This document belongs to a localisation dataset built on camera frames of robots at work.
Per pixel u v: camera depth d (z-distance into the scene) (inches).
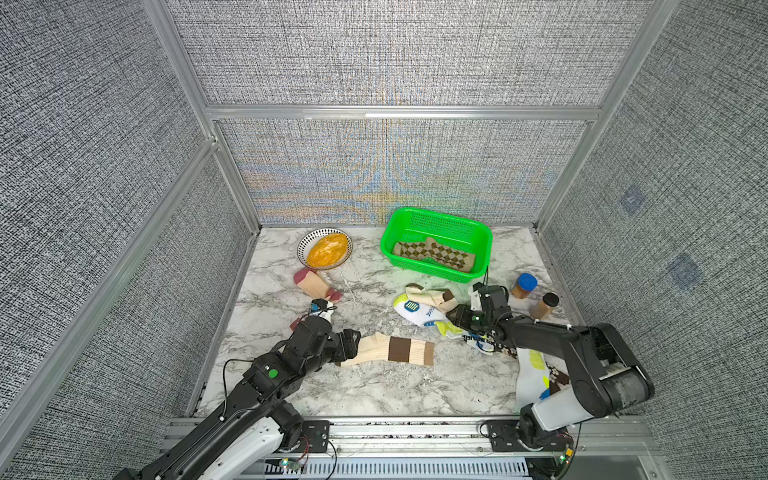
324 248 40.8
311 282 39.9
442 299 37.3
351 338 26.8
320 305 26.5
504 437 28.7
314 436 28.9
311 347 21.4
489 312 28.8
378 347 34.9
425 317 37.3
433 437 29.4
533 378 31.6
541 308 35.5
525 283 37.4
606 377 17.7
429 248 43.2
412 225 46.1
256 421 24.2
